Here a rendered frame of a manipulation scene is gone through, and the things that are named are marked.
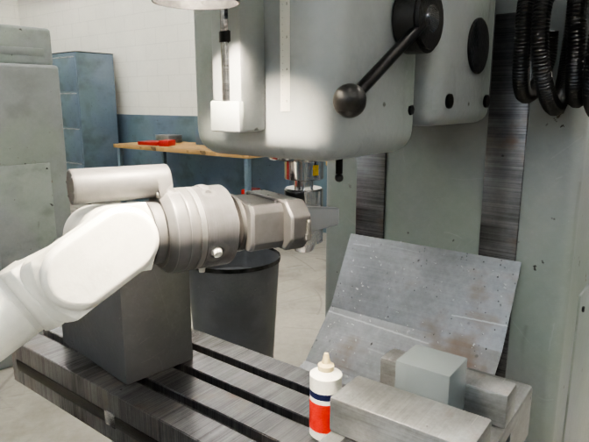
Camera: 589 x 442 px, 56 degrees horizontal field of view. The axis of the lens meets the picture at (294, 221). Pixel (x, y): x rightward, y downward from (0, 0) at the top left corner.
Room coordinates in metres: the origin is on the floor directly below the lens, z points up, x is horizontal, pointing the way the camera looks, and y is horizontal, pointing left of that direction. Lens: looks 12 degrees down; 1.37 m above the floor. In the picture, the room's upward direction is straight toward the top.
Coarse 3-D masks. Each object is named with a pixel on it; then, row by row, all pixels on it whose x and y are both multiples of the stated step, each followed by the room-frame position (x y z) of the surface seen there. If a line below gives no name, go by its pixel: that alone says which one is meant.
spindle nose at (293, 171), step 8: (288, 168) 0.63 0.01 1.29; (296, 168) 0.63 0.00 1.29; (304, 168) 0.63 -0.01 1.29; (312, 168) 0.63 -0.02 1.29; (320, 168) 0.64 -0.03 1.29; (288, 176) 0.63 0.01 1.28; (296, 176) 0.63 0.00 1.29; (304, 176) 0.63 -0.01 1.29; (312, 176) 0.63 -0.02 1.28; (320, 176) 0.64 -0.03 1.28
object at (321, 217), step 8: (312, 208) 0.62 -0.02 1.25; (320, 208) 0.62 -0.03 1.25; (328, 208) 0.63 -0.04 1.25; (336, 208) 0.64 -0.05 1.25; (312, 216) 0.62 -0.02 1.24; (320, 216) 0.62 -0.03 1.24; (328, 216) 0.63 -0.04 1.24; (336, 216) 0.64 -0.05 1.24; (312, 224) 0.62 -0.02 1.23; (320, 224) 0.62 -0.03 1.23; (328, 224) 0.63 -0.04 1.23; (336, 224) 0.64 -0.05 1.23
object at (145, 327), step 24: (120, 288) 0.74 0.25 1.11; (144, 288) 0.77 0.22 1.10; (168, 288) 0.80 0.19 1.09; (96, 312) 0.79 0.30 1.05; (120, 312) 0.74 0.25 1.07; (144, 312) 0.76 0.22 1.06; (168, 312) 0.79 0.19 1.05; (72, 336) 0.86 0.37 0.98; (96, 336) 0.80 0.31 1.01; (120, 336) 0.74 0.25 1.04; (144, 336) 0.76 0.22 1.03; (168, 336) 0.79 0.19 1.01; (96, 360) 0.80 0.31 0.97; (120, 360) 0.75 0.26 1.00; (144, 360) 0.76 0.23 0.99; (168, 360) 0.79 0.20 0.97
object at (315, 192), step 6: (288, 186) 0.66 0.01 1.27; (318, 186) 0.66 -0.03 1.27; (288, 192) 0.63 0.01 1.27; (294, 192) 0.63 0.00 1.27; (300, 192) 0.63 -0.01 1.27; (306, 192) 0.63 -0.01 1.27; (312, 192) 0.63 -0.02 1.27; (318, 192) 0.63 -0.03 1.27; (300, 198) 0.63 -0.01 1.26; (306, 198) 0.63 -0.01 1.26; (312, 198) 0.63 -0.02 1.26
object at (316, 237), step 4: (304, 200) 0.63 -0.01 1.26; (308, 200) 0.63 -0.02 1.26; (312, 200) 0.63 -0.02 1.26; (316, 200) 0.63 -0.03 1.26; (320, 200) 0.64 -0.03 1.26; (308, 204) 0.63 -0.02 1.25; (312, 204) 0.63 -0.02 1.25; (316, 204) 0.63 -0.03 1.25; (320, 204) 0.64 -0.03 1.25; (312, 232) 0.63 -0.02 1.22; (316, 232) 0.63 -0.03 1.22; (320, 232) 0.64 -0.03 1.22; (312, 236) 0.63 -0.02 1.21; (316, 236) 0.63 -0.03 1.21; (320, 236) 0.64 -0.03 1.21; (312, 240) 0.63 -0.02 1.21; (316, 240) 0.63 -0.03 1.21; (320, 240) 0.64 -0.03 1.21; (308, 244) 0.63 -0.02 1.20; (312, 244) 0.63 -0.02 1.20
